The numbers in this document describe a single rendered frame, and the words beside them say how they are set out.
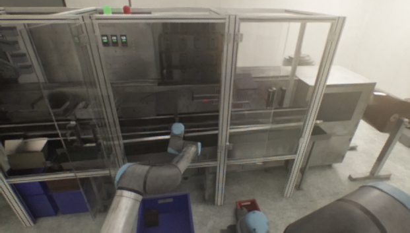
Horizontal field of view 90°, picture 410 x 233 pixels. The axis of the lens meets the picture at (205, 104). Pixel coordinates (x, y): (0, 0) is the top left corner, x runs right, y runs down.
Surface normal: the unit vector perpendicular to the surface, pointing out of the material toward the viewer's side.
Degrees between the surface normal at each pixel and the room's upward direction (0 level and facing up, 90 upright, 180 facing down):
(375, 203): 5
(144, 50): 90
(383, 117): 90
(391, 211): 15
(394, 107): 90
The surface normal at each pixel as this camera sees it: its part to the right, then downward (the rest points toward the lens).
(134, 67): 0.14, 0.47
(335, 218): -0.48, -0.82
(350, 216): -0.29, -0.82
